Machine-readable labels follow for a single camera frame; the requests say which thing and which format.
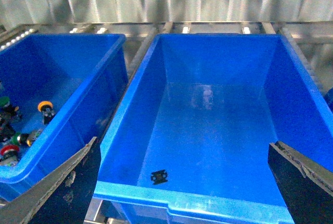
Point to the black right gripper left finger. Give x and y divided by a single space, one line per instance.
63 196

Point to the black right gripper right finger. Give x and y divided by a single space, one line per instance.
305 185

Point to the orange push button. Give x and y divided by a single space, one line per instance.
47 110

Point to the blue source bin with buttons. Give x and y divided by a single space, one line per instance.
60 91

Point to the red button front edge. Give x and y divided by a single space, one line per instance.
10 155

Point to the green flat push button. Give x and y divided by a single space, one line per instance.
26 139

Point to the small black clip in bin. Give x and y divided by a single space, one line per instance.
159 177

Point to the green mushroom button far left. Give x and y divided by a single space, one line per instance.
10 112

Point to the blue middle empty bin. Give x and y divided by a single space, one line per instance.
205 108

